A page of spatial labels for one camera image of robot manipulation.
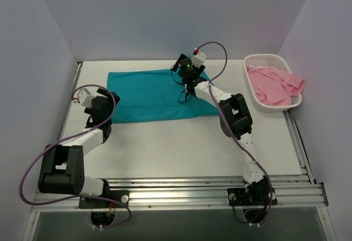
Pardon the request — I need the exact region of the teal t-shirt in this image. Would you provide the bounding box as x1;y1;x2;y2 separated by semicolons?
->
107;69;218;124

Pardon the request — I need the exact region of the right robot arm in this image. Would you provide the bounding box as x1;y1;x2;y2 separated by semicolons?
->
171;51;273;204

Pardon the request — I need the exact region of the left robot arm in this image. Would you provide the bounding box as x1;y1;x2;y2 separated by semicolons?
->
38;88;120;207

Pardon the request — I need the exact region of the pink t-shirt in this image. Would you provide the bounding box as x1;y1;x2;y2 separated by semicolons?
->
247;66;305;106

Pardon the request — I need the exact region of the white perforated plastic basket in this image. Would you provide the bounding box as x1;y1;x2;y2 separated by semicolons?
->
244;54;305;113

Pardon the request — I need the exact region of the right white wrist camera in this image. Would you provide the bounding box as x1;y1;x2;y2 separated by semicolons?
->
191;48;206;67

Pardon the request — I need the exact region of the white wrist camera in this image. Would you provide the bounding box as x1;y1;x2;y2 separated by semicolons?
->
191;48;206;67
72;88;96;108

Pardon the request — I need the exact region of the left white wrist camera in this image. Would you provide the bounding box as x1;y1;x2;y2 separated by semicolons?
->
72;88;96;108

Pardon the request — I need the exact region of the black thin cable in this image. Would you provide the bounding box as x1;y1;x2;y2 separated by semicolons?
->
170;64;193;105

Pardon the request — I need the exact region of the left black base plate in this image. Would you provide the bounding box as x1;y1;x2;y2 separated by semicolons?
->
78;190;129;209

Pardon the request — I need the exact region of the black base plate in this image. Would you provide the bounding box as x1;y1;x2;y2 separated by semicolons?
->
227;187;278;206
78;190;129;209

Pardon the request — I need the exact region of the aluminium rail frame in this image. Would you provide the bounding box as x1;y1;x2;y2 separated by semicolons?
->
30;62;329;214

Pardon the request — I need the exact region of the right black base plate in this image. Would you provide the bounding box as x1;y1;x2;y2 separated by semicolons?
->
227;187;278;206

